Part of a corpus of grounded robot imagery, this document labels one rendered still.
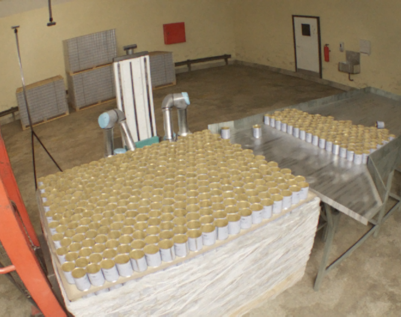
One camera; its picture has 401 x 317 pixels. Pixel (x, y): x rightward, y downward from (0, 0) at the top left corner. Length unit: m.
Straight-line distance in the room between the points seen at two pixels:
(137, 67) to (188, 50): 8.64
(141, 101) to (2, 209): 2.05
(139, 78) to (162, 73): 6.33
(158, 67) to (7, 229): 8.22
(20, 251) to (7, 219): 0.19
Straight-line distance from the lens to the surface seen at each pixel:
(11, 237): 1.55
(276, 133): 2.71
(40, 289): 1.76
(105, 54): 8.73
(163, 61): 9.37
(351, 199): 1.90
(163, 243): 1.42
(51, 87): 8.49
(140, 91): 3.11
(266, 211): 1.63
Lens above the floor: 2.07
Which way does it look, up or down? 26 degrees down
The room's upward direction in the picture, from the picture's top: 5 degrees counter-clockwise
